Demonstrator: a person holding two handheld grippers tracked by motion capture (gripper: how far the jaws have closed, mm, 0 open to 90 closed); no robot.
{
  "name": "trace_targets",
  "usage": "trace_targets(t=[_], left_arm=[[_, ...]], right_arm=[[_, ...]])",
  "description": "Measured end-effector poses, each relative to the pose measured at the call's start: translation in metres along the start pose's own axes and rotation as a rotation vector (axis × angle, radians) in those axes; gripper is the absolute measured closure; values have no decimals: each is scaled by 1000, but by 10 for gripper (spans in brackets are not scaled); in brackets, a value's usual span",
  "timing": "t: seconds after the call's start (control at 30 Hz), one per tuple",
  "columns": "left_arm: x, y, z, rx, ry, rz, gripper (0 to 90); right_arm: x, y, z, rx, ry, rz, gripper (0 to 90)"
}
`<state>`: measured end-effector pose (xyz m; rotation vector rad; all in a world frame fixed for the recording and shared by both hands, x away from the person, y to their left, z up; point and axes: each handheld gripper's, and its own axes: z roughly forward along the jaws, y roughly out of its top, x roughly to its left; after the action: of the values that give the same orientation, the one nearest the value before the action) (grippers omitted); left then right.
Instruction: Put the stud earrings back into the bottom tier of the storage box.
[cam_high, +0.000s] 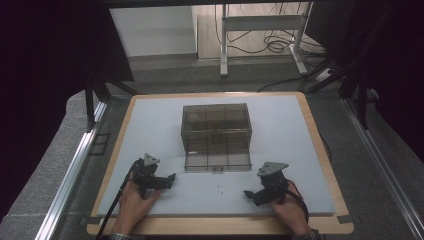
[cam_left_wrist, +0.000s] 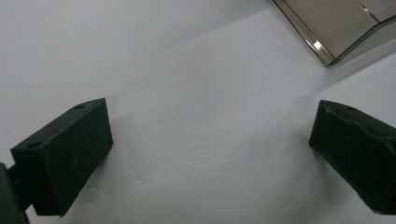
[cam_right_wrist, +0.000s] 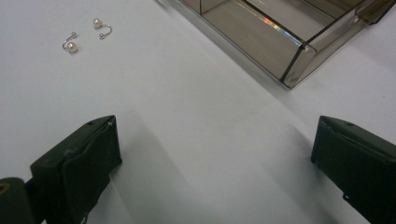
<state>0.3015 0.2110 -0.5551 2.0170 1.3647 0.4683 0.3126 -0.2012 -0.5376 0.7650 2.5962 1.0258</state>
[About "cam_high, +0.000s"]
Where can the clear brown compartment box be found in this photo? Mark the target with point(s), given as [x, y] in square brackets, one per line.
[216, 136]

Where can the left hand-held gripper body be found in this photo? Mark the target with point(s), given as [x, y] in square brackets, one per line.
[146, 173]

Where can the dark curtain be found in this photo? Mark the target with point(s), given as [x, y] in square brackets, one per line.
[50, 50]
[393, 50]

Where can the black tape rectangle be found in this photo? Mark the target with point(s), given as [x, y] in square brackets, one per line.
[100, 144]

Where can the grey felt padding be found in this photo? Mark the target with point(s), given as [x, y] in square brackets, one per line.
[43, 166]

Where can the person's right hand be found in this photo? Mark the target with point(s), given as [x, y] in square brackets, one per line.
[290, 213]

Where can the white foam mat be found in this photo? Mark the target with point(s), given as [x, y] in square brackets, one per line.
[283, 140]

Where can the grey tape piece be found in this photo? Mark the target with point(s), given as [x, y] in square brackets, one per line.
[89, 220]
[345, 219]

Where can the black metal stand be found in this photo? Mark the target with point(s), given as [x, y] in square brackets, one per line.
[361, 96]
[91, 100]

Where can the white metal desk frame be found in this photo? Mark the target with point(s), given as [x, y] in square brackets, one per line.
[260, 22]

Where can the aluminium rail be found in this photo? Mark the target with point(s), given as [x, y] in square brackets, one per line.
[383, 156]
[68, 176]

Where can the white wall panel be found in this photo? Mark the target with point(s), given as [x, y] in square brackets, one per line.
[153, 30]

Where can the white board with wooden frame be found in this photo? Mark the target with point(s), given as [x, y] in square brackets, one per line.
[320, 224]

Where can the white power strip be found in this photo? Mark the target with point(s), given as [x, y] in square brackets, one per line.
[323, 75]

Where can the person's left hand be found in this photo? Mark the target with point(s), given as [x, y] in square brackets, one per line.
[133, 206]

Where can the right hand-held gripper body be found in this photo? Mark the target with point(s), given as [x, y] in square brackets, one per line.
[274, 183]

